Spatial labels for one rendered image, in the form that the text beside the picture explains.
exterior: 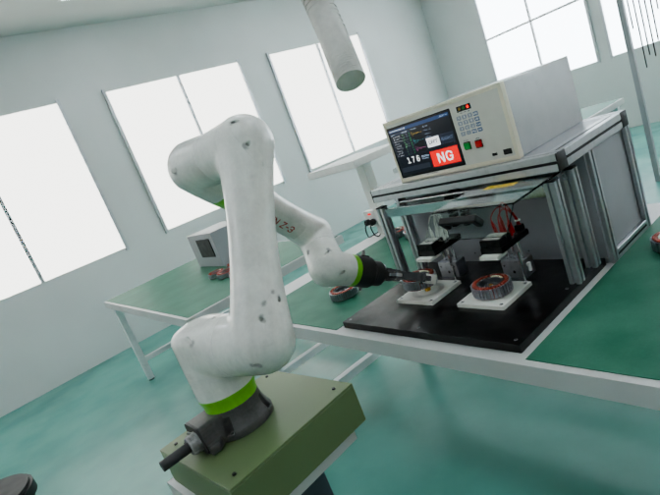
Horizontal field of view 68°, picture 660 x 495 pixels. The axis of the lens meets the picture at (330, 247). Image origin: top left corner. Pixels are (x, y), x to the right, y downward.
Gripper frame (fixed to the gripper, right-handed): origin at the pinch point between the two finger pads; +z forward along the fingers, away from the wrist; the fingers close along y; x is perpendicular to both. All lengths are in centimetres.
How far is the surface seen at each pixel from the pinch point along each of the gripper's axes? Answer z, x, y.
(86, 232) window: -34, -32, 447
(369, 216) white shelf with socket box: 51, -35, 90
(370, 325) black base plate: -13.4, 15.8, 5.2
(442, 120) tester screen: -8.9, -45.6, -14.1
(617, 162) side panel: 33, -38, -43
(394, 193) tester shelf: -2.6, -28.0, 11.3
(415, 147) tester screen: -6.4, -40.5, -1.3
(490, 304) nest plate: -0.3, 6.3, -27.8
